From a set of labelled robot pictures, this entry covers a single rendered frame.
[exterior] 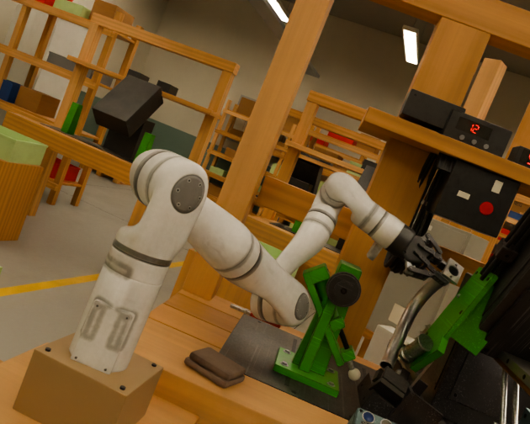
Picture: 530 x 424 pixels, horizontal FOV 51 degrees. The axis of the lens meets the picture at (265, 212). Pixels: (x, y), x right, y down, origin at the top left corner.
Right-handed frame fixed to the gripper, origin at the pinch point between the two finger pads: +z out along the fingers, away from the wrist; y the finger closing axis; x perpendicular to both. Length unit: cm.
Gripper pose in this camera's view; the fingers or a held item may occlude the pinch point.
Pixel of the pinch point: (443, 273)
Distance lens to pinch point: 136.1
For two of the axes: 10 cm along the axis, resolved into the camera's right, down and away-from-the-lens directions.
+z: 7.9, 6.1, -0.6
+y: 5.2, -6.1, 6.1
